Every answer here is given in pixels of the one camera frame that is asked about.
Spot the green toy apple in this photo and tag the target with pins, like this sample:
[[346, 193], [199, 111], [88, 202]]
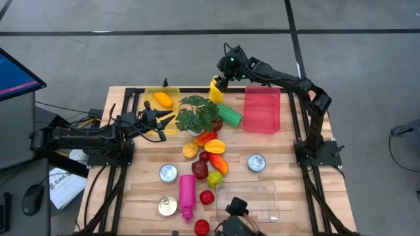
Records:
[[215, 179]]

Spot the white printed paper sheet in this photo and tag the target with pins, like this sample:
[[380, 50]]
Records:
[[65, 190]]

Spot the dark red toy fruit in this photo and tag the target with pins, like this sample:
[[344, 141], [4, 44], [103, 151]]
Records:
[[199, 170]]

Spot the red toy apple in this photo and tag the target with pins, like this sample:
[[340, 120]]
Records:
[[218, 125]]

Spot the small red toy fruit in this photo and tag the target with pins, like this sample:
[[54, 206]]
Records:
[[203, 156]]

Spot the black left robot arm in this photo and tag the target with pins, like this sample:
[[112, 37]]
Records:
[[82, 134]]

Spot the computer monitor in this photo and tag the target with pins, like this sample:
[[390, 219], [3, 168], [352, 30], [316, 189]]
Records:
[[13, 78]]

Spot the black power adapter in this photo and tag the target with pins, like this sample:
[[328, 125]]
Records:
[[95, 113]]

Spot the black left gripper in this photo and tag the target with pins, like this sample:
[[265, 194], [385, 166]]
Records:
[[149, 119]]

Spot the yellow banana toy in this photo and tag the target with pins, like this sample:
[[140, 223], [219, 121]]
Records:
[[215, 147]]

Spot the red toy tomato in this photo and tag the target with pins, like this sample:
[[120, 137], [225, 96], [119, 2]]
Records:
[[201, 227]]

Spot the green plastic bottle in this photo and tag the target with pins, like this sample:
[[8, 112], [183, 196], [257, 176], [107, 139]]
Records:
[[231, 115]]

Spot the tin can with gold lid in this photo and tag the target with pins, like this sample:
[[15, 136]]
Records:
[[167, 206]]

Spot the translucent red plastic bin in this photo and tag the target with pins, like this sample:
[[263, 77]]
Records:
[[262, 111]]

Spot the red orange toy pepper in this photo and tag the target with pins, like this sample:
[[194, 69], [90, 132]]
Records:
[[205, 138]]

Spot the black keyboard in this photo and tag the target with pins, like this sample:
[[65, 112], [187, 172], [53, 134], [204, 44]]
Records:
[[4, 213]]

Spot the clear plastic bin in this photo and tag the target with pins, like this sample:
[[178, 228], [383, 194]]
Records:
[[262, 203]]

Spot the artificial green monstera plant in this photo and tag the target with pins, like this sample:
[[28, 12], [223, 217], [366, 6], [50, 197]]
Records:
[[197, 114]]

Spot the red bell pepper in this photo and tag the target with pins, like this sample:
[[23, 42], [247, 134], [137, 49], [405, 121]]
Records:
[[207, 197]]

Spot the round yellow orange toy fruit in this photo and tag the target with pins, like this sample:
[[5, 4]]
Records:
[[190, 150]]

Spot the tin can with silver lid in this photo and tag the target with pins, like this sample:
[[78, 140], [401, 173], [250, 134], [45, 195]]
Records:
[[168, 173]]

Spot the white round container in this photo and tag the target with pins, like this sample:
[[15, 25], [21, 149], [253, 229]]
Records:
[[78, 154]]

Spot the translucent yellow plastic bin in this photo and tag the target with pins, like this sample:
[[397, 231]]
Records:
[[151, 95]]

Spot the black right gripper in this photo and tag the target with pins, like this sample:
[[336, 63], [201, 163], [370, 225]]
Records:
[[231, 65]]

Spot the black computer mouse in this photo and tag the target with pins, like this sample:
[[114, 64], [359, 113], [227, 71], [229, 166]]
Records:
[[33, 200]]

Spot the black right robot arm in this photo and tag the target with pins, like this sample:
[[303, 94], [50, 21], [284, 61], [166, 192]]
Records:
[[315, 131]]

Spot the tin can with blue label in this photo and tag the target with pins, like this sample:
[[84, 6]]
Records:
[[256, 163]]

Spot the black aluminium table frame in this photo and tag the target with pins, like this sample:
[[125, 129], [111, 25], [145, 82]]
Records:
[[197, 90]]

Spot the yellow plastic squeeze bottle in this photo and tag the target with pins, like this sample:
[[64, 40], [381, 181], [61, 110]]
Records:
[[215, 95]]

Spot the pink plastic squeeze bottle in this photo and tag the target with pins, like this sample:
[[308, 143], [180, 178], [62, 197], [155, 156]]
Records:
[[187, 190]]

